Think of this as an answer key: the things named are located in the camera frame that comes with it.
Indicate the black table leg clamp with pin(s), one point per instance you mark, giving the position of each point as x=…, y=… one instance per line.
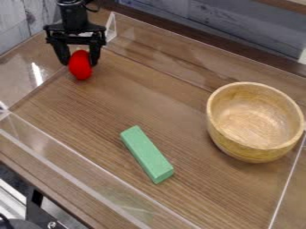
x=37, y=215

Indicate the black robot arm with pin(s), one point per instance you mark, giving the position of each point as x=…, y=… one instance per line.
x=74, y=15

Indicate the clear acrylic barrier wall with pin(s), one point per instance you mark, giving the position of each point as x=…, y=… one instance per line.
x=102, y=200

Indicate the clear acrylic corner bracket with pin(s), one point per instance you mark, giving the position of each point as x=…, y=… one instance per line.
x=112, y=32

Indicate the red plush strawberry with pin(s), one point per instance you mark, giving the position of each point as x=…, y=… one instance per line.
x=80, y=65

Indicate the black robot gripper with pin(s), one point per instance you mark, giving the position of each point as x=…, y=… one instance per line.
x=92, y=34

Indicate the green rectangular block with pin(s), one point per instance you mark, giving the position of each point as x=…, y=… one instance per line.
x=149, y=156

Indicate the light wooden bowl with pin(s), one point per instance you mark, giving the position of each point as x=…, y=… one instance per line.
x=255, y=121

